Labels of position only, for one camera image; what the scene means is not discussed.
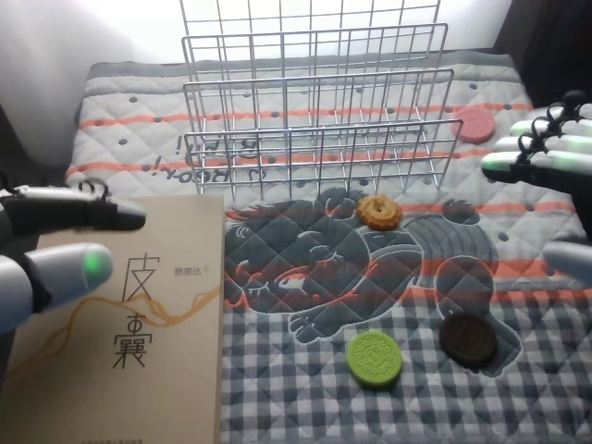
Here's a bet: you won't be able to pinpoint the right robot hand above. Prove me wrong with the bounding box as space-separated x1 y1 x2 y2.
480 90 592 290

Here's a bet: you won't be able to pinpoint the yellow toy butter cookie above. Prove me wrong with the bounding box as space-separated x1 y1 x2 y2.
355 194 402 231

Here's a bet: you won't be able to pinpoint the brown toy sandwich cookie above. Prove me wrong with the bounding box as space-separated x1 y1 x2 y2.
438 313 499 370

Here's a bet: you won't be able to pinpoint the beige paperback book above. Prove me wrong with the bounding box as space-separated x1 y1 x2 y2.
0 193 226 444

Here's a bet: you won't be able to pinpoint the green toy sandwich cookie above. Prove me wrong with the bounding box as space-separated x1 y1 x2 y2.
347 330 403 390

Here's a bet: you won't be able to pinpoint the white wire rack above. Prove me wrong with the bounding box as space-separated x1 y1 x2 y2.
179 0 465 204

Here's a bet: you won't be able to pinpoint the pink toy cookie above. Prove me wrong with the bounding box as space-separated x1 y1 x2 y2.
455 106 496 144

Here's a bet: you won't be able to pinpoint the grey quilt with bear print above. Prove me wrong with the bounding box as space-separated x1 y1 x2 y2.
64 50 592 444

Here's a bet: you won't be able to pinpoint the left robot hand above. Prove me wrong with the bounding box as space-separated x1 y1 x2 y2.
0 178 148 337

